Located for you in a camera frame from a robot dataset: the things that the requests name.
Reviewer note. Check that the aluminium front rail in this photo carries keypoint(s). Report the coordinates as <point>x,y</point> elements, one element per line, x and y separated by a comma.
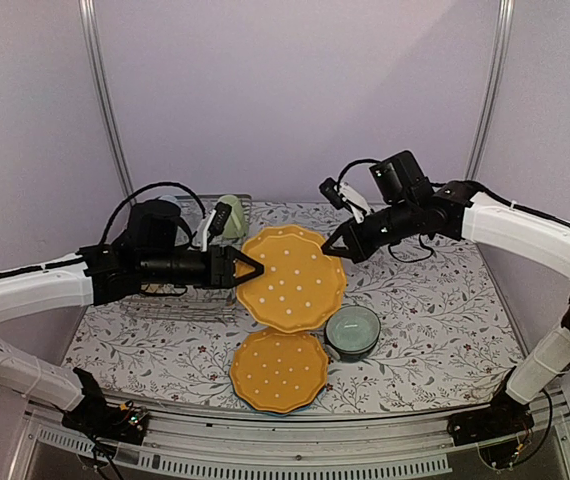
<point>201,442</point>

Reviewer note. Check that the mustard yellow plate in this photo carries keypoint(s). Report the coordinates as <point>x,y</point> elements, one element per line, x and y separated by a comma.
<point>301,287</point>
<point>277,372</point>

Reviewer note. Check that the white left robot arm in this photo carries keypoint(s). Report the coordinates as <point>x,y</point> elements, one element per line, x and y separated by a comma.
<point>35,291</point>

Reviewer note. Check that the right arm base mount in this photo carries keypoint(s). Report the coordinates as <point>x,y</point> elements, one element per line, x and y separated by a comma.
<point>504,424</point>

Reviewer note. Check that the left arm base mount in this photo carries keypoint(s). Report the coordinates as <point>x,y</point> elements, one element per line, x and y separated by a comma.
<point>97,419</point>

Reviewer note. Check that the right aluminium frame post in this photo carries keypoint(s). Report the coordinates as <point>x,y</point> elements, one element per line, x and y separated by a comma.
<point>498,61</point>

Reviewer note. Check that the teal ceramic bowl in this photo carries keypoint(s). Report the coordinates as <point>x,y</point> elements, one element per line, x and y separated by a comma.
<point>351,334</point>

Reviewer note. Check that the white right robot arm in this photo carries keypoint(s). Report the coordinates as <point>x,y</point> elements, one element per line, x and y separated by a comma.
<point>526,249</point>

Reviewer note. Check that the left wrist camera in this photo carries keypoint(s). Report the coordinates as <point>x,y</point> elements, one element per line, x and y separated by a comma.
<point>212,225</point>

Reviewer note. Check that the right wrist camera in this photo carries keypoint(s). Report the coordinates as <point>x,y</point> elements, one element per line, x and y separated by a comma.
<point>342,196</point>

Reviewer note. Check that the light blue ceramic mug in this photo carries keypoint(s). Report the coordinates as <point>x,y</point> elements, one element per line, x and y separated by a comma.
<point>169,199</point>

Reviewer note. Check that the wire dish rack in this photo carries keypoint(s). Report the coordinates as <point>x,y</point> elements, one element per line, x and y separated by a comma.
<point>167,302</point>

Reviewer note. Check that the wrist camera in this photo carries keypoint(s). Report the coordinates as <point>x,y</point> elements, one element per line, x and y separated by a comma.
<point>342,196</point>
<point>212,225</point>

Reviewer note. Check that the left aluminium frame post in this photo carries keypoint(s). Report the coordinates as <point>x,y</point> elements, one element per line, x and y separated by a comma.
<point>89,24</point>

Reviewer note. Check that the aluminium frame post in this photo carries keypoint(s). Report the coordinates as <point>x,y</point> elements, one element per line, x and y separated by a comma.
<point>89,24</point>
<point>498,61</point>

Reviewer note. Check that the pale green mug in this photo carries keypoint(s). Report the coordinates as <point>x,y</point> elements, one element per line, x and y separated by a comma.
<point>236,225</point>

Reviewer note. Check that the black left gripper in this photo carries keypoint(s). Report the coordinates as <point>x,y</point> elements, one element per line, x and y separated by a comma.
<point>221,267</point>

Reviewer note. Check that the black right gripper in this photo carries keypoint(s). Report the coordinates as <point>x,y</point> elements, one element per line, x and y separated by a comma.
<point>358,249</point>

